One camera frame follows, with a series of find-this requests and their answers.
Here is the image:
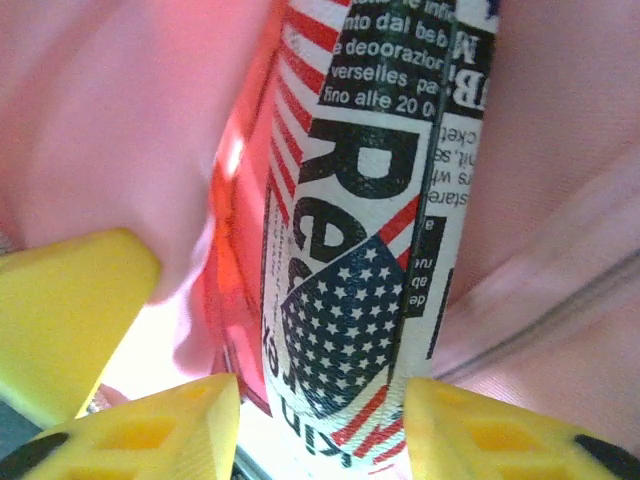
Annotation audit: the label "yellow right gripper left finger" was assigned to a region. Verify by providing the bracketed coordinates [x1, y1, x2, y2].
[0, 373, 241, 480]

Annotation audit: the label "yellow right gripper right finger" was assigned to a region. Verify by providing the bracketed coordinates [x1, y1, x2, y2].
[402, 377, 640, 480]

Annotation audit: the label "pink student backpack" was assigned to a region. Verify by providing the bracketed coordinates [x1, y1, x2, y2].
[0, 0, 640, 480]

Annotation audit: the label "striped patterned can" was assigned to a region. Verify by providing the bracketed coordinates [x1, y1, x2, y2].
[204, 0, 501, 471]

